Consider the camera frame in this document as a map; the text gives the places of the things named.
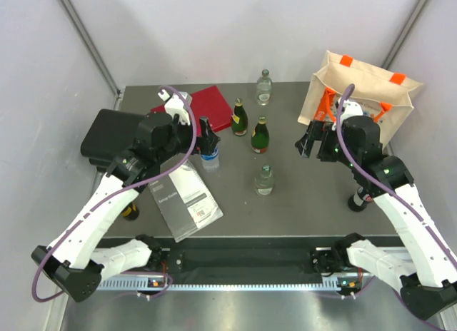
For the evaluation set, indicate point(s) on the beige canvas tote bag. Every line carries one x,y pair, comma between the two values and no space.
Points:
384,96

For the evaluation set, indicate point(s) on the plastic Pocari Sweat bottle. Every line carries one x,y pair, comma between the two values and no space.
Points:
211,162

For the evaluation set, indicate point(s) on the dark bottle red cap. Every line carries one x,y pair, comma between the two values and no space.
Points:
359,200

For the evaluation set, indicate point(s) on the slotted cable duct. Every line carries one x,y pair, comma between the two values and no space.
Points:
156,283

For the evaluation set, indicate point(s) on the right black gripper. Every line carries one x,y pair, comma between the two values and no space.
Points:
317,130

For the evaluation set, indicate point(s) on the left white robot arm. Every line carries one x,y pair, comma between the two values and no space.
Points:
73,261

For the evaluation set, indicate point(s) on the setup guide booklet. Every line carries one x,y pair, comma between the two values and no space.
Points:
185,202

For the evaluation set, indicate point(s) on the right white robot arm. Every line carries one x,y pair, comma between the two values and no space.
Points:
427,284

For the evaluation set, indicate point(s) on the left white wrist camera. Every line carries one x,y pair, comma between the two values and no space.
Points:
174,106

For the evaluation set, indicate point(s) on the black box case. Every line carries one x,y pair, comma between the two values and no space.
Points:
110,133

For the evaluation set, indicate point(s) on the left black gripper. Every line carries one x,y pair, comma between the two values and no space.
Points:
208,140

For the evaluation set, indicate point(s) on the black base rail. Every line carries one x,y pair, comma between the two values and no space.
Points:
245,260

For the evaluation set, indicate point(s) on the clear glass bottle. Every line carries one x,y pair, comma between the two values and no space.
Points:
264,88
264,181

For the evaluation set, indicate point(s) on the green bottle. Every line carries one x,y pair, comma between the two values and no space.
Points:
239,119
260,137

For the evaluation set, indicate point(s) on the red clip file folder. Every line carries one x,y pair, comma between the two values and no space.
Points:
208,102

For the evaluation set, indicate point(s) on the yellow black tool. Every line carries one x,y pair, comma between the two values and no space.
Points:
130,212

